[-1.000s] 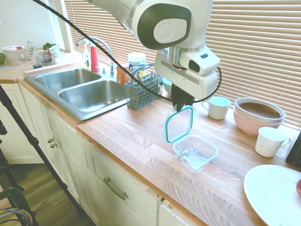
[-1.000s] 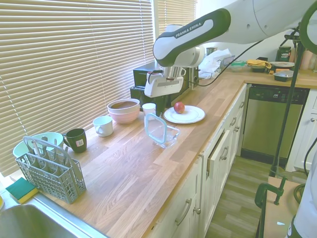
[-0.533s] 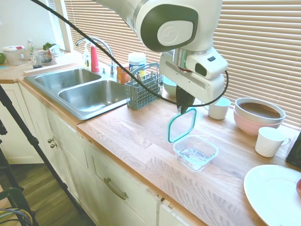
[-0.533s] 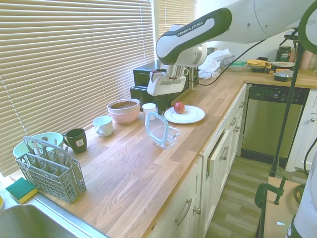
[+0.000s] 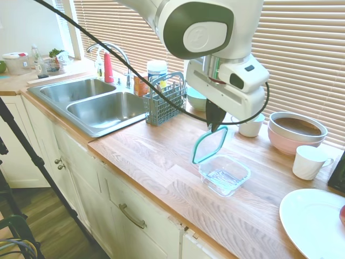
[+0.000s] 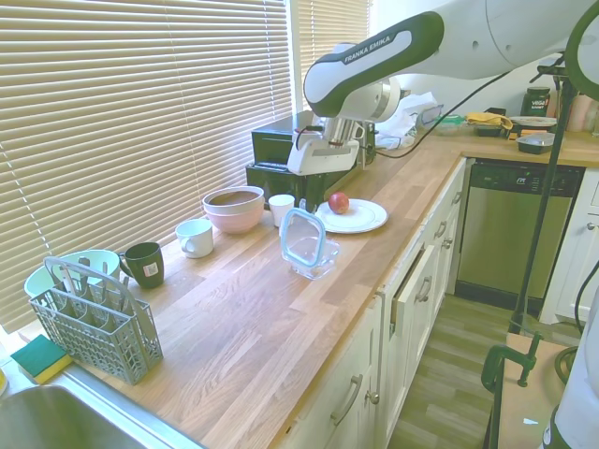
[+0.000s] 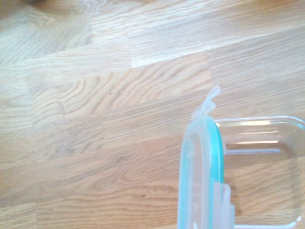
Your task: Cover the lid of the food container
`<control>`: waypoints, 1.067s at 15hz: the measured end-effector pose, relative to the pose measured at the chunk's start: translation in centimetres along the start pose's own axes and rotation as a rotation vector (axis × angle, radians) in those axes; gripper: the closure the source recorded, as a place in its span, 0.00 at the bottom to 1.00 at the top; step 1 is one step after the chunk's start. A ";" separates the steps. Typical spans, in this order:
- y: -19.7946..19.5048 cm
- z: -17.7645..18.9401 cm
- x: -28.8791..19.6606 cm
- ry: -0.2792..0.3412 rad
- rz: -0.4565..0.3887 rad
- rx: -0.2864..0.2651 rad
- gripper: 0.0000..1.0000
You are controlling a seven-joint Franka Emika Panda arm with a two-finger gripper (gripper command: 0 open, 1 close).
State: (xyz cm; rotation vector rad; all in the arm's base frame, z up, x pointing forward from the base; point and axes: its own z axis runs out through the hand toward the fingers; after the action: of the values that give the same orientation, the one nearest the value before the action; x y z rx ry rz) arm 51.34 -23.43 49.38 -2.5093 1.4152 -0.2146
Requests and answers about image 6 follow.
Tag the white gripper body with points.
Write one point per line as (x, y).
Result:
(323, 156)

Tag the teal rimmed container lid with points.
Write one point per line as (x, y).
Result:
(299, 234)

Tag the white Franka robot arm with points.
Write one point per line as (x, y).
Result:
(374, 56)

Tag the green lidded clear container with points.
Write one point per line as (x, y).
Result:
(453, 125)

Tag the plate with food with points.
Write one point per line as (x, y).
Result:
(531, 121)

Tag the red apple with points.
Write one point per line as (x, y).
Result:
(339, 203)

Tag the black toaster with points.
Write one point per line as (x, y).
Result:
(267, 180)

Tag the tall white cup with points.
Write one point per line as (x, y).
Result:
(281, 212)

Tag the white dinner plate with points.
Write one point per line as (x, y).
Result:
(365, 217)

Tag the grey bowl brown inside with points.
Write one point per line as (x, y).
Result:
(234, 198)

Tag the white plastic bag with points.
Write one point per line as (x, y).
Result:
(412, 112)

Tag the pink bowl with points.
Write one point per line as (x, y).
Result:
(234, 223)

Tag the clear pouch dark trim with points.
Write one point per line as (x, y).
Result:
(431, 114)

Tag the beige window blind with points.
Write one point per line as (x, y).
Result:
(117, 117)
(327, 28)

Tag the wide white mug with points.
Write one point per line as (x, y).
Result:
(199, 241)

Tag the ajar white drawer front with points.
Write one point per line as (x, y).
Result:
(412, 290)

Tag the yellow cloth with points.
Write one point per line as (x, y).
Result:
(486, 119)

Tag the stainless steel dishwasher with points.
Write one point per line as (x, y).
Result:
(496, 234)

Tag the black mug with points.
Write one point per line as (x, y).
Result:
(147, 266)

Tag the black foil covered tray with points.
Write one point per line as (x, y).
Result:
(536, 142)

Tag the white lower cabinets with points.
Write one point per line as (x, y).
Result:
(327, 374)

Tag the black protein powder tub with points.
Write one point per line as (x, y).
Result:
(538, 103)

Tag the mint green bowl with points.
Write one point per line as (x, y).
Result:
(105, 262)

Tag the silver cabinet knob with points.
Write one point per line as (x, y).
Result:
(372, 397)

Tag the pink bottle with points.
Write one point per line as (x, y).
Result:
(582, 114)

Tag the green metal clamp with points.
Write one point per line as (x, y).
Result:
(493, 362)

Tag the white side cabinet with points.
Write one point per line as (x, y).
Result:
(578, 262)

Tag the grey plastic cutlery basket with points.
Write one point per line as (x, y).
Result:
(93, 346)

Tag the brown mounting board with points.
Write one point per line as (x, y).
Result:
(524, 411)

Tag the green yellow sponge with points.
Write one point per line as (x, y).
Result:
(39, 357)

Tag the stainless steel sink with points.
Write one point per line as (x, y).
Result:
(47, 421)

